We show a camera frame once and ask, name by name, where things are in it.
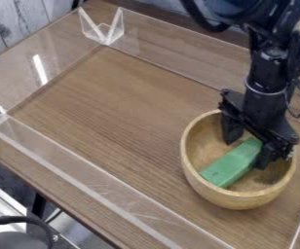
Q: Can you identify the black metal bracket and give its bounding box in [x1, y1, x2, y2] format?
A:
[26, 209, 79, 249]

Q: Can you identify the clear acrylic tray enclosure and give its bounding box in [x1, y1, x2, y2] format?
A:
[0, 1, 300, 249]

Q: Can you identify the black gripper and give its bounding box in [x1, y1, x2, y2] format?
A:
[219, 89, 300, 170]

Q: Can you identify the green rectangular block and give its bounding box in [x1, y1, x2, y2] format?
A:
[198, 137, 262, 189]

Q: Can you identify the brown wooden bowl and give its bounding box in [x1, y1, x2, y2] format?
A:
[179, 110, 297, 210]

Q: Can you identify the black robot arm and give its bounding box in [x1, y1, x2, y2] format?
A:
[179, 0, 300, 169]

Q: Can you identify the black cable loop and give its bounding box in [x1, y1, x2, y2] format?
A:
[0, 215, 54, 249]

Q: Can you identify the black table leg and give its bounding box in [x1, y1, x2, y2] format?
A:
[31, 194, 47, 218]

